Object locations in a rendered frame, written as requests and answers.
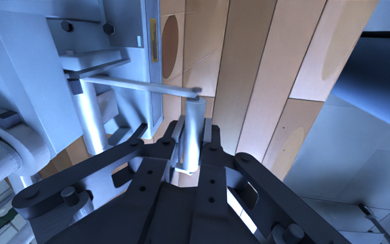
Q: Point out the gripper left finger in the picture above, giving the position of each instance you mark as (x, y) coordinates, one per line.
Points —
(91, 167)

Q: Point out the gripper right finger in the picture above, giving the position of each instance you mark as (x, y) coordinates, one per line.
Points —
(274, 189)

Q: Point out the grey steel round bar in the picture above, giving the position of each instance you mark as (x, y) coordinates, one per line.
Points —
(89, 122)

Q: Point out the grey knurled cap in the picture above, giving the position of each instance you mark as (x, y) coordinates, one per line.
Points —
(58, 218)

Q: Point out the grey flat swing plate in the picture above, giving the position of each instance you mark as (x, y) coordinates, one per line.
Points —
(91, 59)

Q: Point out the grey micrometer body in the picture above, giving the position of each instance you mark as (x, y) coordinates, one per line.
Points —
(30, 76)

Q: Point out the grey small block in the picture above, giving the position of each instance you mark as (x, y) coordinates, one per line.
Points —
(107, 105)

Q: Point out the pale grey flat plate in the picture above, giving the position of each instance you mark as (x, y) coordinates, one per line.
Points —
(335, 158)

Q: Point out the white thimble with scale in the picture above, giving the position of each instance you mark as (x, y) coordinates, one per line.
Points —
(21, 146)

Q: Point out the green box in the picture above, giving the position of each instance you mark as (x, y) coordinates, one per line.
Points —
(6, 214)

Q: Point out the thin grey tool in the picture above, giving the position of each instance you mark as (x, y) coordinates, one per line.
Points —
(373, 218)

